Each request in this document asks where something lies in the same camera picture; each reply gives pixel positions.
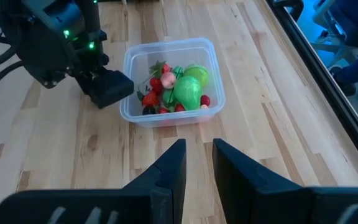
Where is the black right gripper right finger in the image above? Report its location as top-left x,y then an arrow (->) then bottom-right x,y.
212,138 -> 301,224

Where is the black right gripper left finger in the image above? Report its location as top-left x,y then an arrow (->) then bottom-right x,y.
121,138 -> 188,224

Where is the red toy strawberry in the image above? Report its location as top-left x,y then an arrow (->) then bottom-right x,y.
149,60 -> 172,79
137,90 -> 160,108
149,77 -> 163,94

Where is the black toy blackberry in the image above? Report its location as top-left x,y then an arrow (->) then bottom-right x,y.
142,105 -> 157,116

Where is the green toy pea pod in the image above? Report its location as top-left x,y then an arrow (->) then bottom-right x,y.
162,65 -> 185,108

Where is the clear plastic tupperware container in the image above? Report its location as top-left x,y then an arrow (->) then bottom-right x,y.
119,37 -> 226,128

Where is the green toy pear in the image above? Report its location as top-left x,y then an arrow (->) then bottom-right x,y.
173,75 -> 203,111

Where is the green toy apple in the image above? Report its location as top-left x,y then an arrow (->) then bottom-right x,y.
183,63 -> 210,88

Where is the black frame handle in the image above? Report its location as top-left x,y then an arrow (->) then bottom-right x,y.
272,0 -> 305,22

